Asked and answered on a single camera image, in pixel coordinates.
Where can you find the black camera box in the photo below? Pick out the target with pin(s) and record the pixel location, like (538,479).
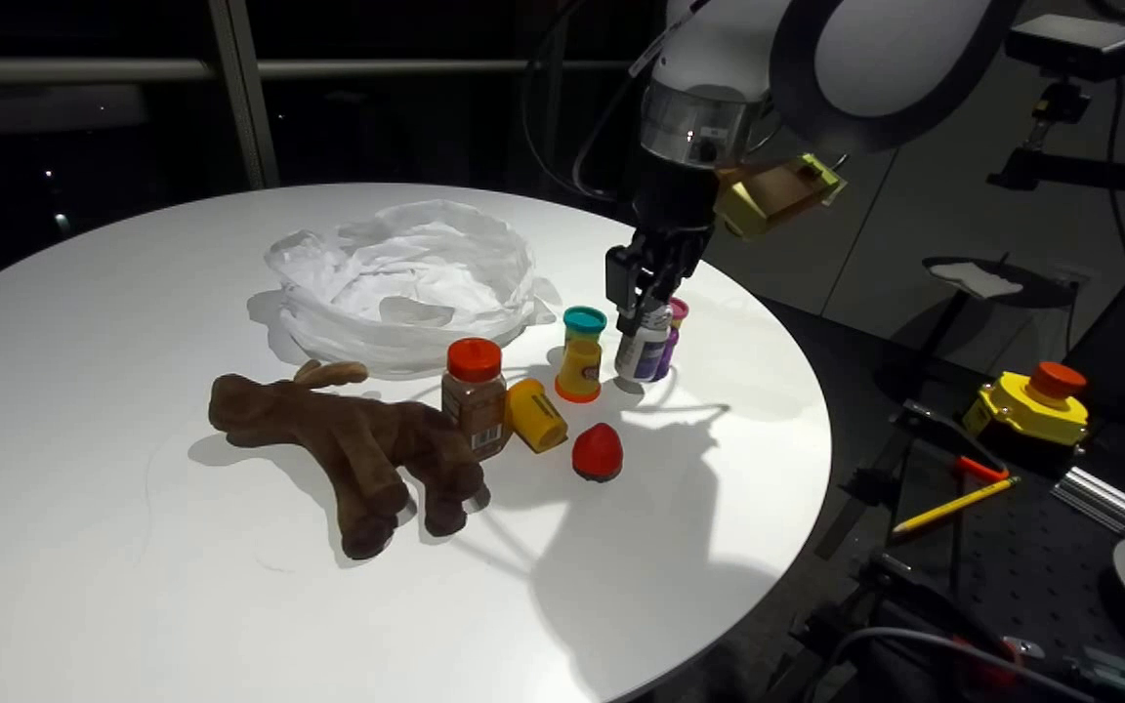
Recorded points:
(1078,39)

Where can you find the white plastic bag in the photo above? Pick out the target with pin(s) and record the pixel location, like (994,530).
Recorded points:
(393,280)

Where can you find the black camera stand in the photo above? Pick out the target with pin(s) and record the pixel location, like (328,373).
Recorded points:
(1084,168)

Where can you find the red toy ball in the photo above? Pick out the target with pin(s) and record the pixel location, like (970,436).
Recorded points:
(601,452)

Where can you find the brown spice jar red lid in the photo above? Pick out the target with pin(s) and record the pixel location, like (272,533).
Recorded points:
(473,395)

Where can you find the yellow emergency stop button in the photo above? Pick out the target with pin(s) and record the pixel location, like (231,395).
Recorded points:
(1029,405)

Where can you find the aluminium rail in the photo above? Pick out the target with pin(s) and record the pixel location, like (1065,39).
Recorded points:
(1110,492)

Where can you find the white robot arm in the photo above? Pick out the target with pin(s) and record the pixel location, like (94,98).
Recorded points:
(744,51)

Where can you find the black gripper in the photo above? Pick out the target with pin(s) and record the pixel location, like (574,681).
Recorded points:
(667,220)

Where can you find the grey metal railing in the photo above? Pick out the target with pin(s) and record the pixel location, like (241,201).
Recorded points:
(393,69)

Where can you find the white pill bottle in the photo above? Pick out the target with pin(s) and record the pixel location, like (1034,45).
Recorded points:
(642,357)

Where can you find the yellow dough can pink lid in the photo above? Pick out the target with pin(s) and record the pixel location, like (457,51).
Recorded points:
(676,309)

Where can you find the yellow plastic tub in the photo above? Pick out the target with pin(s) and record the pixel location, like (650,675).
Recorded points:
(538,416)

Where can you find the brown plush moose toy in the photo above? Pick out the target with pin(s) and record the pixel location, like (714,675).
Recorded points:
(353,444)

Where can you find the yellow pencil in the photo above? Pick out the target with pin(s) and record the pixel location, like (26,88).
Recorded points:
(955,507)

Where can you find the grey window frame post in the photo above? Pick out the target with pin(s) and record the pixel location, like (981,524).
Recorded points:
(245,93)

